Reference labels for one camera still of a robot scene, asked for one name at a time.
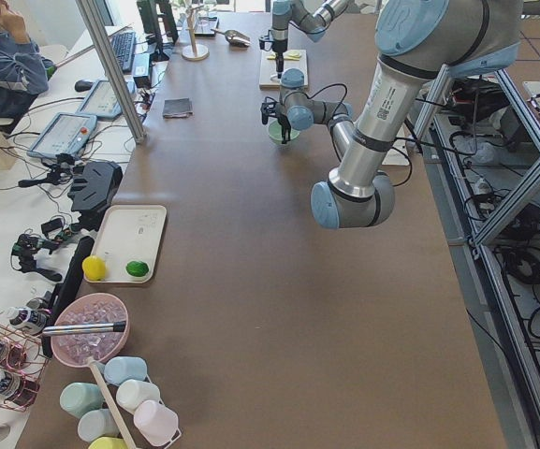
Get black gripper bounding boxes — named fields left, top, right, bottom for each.
left=258, top=31, right=288, bottom=60
left=260, top=96, right=291, bottom=143

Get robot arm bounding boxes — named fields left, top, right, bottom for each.
left=258, top=1, right=349, bottom=89
left=259, top=0, right=523, bottom=229

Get light green bowl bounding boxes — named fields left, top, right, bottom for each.
left=268, top=120, right=300, bottom=145

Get pink bowl with ice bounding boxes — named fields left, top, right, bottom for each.
left=47, top=293, right=130, bottom=368

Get metal scoop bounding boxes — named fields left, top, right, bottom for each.
left=213, top=28, right=251, bottom=48

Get bamboo cutting board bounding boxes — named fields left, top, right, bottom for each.
left=258, top=49, right=309, bottom=89

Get wooden mug tree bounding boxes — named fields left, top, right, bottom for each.
left=181, top=0, right=209, bottom=62

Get dark grey cloth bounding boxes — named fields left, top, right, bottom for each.
left=162, top=97, right=193, bottom=119

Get black keyboard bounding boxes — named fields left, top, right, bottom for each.
left=110, top=31, right=137, bottom=73

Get rear teach pendant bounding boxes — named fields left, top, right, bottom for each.
left=77, top=80, right=122, bottom=121

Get teach pendant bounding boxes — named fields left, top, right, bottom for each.
left=27, top=113, right=98, bottom=160
left=77, top=80, right=122, bottom=121

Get white serving tray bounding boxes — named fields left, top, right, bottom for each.
left=84, top=205, right=167, bottom=284

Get computer mouse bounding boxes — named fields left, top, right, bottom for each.
left=74, top=80, right=94, bottom=93

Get green lime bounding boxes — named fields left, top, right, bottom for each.
left=124, top=260, right=150, bottom=278

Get front teach pendant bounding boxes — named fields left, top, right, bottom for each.
left=27, top=113, right=98, bottom=160

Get yellow lemon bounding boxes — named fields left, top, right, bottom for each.
left=81, top=255, right=107, bottom=282

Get seated person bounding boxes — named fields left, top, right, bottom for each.
left=0, top=1, right=49, bottom=121

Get metal tongs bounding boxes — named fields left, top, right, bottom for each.
left=42, top=321, right=128, bottom=337

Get light blue plastic cup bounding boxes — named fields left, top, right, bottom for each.
left=104, top=356, right=148, bottom=386

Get white plastic cup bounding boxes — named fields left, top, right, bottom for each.
left=116, top=379, right=161, bottom=414

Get pink plastic cup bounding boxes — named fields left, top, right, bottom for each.
left=133, top=399, right=179, bottom=447

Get mint green plastic cup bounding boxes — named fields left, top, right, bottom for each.
left=59, top=383, right=104, bottom=419

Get pale teal plastic cup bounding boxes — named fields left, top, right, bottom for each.
left=78, top=409, right=120, bottom=442

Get yellow plastic cup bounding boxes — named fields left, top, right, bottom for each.
left=88, top=436, right=127, bottom=449

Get aluminium frame post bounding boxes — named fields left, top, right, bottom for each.
left=75, top=0, right=146, bottom=144

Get copper wire bottle rack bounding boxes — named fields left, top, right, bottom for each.
left=0, top=314, right=50, bottom=413

